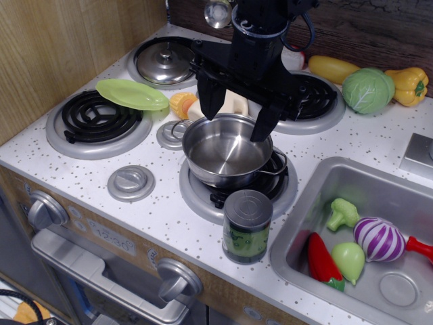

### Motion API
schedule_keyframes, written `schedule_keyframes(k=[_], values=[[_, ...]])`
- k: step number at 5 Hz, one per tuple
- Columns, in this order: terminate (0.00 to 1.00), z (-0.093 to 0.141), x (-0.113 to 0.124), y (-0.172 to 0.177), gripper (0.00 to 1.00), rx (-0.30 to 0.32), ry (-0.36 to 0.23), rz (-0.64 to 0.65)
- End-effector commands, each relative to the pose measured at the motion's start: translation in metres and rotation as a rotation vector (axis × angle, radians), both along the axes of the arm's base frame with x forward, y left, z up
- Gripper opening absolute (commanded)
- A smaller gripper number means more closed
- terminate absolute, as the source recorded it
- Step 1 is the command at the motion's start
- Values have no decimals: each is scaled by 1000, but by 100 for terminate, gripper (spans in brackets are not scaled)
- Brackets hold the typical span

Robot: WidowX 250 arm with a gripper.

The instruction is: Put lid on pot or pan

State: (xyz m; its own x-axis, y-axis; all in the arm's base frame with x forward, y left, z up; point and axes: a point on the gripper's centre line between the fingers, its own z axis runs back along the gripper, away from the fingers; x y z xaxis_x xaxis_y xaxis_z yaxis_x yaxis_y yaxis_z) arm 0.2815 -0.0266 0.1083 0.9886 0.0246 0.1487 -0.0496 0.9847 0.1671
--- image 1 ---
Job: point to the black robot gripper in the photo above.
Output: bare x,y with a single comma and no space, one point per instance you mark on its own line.
241,67

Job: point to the steel pot lid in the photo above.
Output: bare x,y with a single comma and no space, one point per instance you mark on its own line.
165,63

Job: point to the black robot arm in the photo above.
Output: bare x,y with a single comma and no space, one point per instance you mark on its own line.
270,18

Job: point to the cream toy milk jug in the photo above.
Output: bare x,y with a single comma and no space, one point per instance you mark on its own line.
233,104

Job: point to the toy corn cob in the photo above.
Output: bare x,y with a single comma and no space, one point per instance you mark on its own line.
181,102

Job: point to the white red toy cheese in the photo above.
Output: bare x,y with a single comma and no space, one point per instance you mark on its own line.
292,60

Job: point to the middle grey stove knob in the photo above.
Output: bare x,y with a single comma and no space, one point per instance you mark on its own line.
170,135

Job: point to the grey stove knob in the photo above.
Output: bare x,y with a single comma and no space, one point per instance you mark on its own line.
170,135
131,183

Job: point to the back right stove burner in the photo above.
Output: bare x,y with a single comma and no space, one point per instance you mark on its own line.
310,103

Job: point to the front right stove burner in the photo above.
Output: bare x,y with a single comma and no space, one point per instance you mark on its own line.
271,194

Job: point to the hanging steel ladle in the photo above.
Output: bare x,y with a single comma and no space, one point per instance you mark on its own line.
217,14

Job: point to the yellow toy squash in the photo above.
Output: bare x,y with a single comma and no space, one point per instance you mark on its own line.
332,69

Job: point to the green labelled toy can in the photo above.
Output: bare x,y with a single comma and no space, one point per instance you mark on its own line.
247,217

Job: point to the green plastic plate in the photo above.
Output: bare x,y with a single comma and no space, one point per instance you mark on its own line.
132,94

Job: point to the green toy cabbage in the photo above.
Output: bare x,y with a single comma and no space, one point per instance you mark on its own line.
368,90

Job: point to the front left stove burner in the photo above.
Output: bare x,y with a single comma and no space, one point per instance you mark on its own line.
87,126

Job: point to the front grey stove knob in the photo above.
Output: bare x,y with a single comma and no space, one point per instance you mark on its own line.
131,183

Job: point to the green toy broccoli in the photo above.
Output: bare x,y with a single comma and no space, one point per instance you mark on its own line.
343,213

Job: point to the yellow toy bell pepper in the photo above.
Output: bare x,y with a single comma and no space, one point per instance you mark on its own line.
410,85

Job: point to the red toy chili pepper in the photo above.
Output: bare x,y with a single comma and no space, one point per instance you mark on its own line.
321,265

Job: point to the grey faucet base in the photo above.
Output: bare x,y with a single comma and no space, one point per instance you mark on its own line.
417,158

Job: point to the oven clock display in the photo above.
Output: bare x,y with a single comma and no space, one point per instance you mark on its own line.
111,237

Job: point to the light green toy pear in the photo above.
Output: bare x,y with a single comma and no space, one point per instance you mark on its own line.
350,260

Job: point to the right oven dial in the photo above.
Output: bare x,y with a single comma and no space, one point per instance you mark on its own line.
177,279

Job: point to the oven dial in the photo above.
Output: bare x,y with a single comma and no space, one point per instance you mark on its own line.
177,279
45,211

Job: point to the purple toy onion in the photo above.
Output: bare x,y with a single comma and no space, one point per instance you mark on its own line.
379,239

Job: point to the left oven dial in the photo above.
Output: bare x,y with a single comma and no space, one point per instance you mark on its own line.
45,211

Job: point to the red toy piece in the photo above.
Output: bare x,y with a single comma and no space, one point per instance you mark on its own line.
414,245

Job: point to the silver toy sink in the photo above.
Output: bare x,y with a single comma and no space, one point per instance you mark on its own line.
398,292

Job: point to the orange object bottom left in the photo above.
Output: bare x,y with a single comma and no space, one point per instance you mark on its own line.
25,314

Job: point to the steel pot with handles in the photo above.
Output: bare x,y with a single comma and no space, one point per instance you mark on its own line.
220,153

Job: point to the grey oven door handle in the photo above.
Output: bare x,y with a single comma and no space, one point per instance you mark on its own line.
88,269

